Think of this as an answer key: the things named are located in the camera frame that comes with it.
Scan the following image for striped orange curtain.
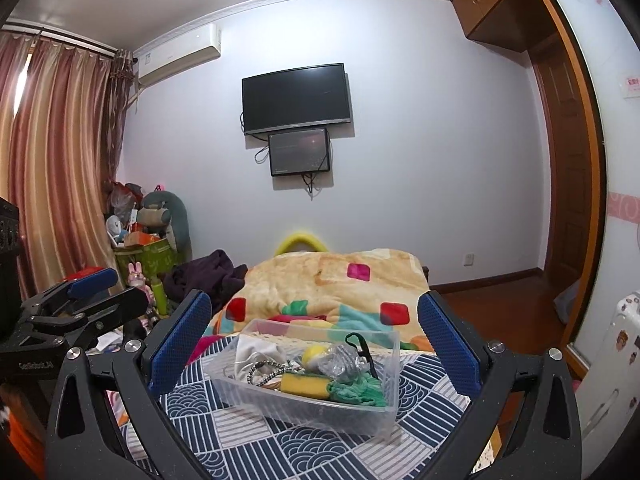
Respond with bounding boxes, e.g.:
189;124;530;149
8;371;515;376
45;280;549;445
0;30;136;301

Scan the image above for white curtain rail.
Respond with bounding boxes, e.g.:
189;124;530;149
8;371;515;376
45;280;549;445
2;17;122;55

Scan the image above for wooden door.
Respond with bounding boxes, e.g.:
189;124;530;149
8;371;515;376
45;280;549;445
530;35;595;283

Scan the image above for black wall television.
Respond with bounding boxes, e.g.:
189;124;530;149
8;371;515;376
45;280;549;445
242;63;351;136

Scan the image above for blue geometric bedsheet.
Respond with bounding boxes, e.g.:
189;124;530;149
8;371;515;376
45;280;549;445
107;345;501;480

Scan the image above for white air conditioner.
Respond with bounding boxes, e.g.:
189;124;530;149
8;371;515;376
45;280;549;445
132;22;222;86

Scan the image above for green knitted doll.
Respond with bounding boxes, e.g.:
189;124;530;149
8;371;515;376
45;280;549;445
301;344;390;408

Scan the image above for white case with stickers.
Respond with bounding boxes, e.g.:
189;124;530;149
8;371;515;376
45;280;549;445
575;292;640;453

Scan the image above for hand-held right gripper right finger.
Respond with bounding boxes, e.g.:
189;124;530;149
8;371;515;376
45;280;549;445
417;291;585;480

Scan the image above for white cloth with black trim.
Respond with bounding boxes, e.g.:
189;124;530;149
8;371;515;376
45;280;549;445
232;332;301;391

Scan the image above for green cardboard box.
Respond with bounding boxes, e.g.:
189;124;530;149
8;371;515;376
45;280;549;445
114;237;187;286

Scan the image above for white sliding wardrobe door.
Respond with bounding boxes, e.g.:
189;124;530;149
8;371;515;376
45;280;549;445
535;0;640;453

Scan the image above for grey pouch black strap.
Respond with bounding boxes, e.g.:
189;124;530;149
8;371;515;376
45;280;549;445
320;332;379;378

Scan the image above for yellow floral scrunchie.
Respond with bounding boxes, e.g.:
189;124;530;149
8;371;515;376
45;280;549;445
279;372;334;399

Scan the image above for yellow padded arch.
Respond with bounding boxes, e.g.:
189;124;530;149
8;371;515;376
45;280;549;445
276;231;329;257

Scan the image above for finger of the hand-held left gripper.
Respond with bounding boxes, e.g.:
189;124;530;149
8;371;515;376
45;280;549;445
20;268;120;318
30;287;151;353

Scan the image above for clear plastic bag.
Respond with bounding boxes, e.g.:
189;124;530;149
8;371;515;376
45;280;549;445
107;182;143;218

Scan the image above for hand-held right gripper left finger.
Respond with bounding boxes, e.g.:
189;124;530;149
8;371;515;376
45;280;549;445
45;289;213;480

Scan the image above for orange cloth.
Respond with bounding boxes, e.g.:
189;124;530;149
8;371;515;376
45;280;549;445
0;385;48;480

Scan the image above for dark purple cloth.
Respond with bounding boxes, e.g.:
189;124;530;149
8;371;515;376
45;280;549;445
165;249;248;311

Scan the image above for clear plastic storage box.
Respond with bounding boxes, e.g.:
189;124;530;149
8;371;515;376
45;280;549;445
201;317;402;436

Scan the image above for small black wall monitor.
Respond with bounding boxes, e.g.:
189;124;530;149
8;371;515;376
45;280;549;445
268;127;332;177

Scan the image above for pink bunny toy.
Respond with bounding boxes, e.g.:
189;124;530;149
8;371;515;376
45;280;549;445
127;261;151;293

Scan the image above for wooden overhead cabinet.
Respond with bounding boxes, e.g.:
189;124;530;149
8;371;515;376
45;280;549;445
449;0;546;53

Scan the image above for grey cloth bag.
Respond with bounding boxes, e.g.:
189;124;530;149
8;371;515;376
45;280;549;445
552;280;581;325

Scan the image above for grey plush toy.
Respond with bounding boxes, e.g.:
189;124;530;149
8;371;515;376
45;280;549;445
139;191;191;253

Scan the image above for orange patterned blanket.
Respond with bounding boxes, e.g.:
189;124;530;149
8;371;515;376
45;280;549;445
207;247;436;356

